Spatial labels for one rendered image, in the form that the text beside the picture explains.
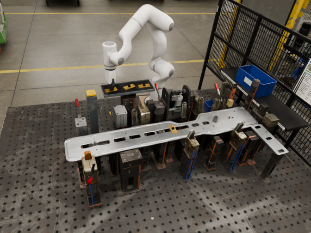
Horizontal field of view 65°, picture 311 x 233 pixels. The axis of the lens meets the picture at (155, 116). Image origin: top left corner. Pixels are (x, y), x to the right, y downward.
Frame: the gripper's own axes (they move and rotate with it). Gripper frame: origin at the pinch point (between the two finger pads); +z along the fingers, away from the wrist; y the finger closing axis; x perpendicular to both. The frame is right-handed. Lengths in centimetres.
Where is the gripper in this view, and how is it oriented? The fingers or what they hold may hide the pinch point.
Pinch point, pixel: (110, 87)
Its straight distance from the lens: 172.1
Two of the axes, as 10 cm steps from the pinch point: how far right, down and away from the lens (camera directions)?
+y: 4.5, 6.0, -6.6
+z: -0.9, 7.6, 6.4
